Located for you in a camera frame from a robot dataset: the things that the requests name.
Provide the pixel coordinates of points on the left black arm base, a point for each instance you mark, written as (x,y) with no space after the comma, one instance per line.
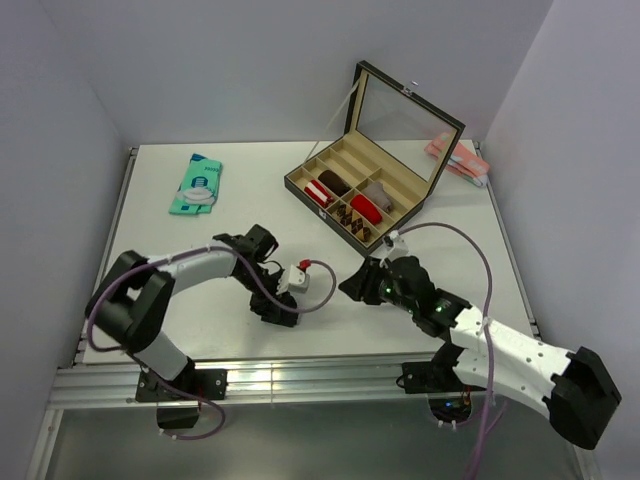
(180,402)

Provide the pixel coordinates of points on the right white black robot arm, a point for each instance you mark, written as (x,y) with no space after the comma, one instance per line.
(573,390)

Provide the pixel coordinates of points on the brown argyle rolled sock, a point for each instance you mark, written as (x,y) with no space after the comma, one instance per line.
(353,222)

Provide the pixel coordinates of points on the black compartment storage box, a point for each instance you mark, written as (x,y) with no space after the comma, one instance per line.
(387,126)

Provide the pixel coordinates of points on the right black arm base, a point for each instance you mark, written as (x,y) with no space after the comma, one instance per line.
(450,401)

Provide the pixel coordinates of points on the mint green sock pair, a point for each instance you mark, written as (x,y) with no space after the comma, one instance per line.
(199,188)

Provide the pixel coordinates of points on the red white striped rolled sock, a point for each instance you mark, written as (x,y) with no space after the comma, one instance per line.
(318,193)

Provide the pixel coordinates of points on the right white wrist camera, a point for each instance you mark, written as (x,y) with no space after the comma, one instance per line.
(395,246)

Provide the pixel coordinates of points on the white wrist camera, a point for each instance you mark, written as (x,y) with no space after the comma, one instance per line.
(293,280)
(395,246)

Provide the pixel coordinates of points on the aluminium frame rail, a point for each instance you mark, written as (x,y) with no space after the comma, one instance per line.
(322,379)

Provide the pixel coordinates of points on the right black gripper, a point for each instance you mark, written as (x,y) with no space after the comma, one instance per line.
(361,284)

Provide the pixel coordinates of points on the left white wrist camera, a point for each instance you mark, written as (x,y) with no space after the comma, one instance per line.
(293,280)

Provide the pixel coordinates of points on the pink sock pair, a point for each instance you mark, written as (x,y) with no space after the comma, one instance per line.
(462,162)

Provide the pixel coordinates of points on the grey rolled sock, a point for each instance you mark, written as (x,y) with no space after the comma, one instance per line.
(376,194)

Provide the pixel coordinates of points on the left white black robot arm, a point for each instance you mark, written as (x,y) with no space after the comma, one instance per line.
(130,304)

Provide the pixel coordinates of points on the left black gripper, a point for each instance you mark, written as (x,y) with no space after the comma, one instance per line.
(265,305)

